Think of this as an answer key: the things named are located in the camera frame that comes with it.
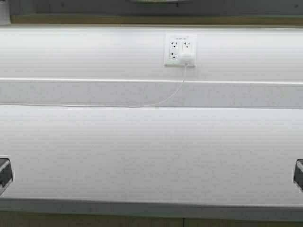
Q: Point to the grey pot with black handles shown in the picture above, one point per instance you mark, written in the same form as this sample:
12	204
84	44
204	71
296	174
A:
158	1

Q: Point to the white plug adapter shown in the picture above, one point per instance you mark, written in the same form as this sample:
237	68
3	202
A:
186	59

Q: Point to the white wall outlet plate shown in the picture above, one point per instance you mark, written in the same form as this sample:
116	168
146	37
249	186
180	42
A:
178	44

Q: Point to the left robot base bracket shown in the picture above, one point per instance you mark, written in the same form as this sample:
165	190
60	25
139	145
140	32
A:
6	174

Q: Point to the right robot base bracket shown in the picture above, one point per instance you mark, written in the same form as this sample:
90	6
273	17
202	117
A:
298	173

